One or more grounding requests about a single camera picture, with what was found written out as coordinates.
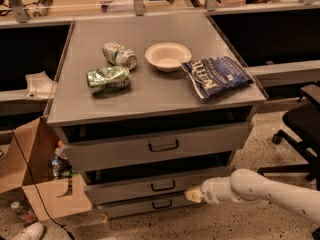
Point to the yellow foam-covered gripper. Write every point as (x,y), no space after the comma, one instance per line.
(209,192)

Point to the grey drawer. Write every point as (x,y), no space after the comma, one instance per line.
(144,205)
(152,139)
(156,178)

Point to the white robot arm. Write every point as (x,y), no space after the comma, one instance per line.
(247,186)

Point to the grey top drawer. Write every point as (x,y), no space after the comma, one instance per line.
(152,139)

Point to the grey bottom drawer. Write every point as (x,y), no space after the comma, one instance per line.
(144,205)

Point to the grey drawer cabinet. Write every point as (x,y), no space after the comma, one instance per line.
(151,92)

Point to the blue chip bag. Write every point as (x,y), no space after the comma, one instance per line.
(213,76)

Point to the black office chair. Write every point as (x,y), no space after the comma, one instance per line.
(304,121)

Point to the plastic bottles in box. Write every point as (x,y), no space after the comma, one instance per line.
(60,164)

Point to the white paper bowl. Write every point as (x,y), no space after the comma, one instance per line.
(168,57)

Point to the crushed green soda can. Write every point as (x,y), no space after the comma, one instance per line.
(108,79)

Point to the white green soda can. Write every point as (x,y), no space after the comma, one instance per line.
(117,54)

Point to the white shoe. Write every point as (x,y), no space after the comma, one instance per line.
(32,232)

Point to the small jar on floor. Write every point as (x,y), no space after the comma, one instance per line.
(29,217)

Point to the brown cardboard box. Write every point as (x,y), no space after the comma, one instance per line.
(27,166)

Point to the white black handheld tool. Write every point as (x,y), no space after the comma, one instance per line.
(42,8)

